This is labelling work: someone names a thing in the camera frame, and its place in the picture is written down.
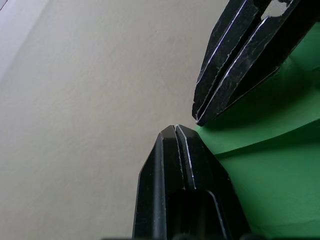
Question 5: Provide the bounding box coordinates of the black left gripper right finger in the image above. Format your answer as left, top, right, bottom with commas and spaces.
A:
175, 124, 252, 240

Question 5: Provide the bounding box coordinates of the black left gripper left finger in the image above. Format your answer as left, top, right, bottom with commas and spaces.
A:
131, 124, 194, 240

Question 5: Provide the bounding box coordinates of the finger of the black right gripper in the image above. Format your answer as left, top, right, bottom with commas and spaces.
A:
195, 0, 320, 127
191, 0, 264, 118

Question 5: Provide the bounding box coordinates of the green paper sheet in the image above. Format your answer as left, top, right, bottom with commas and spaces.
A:
194, 23, 320, 240

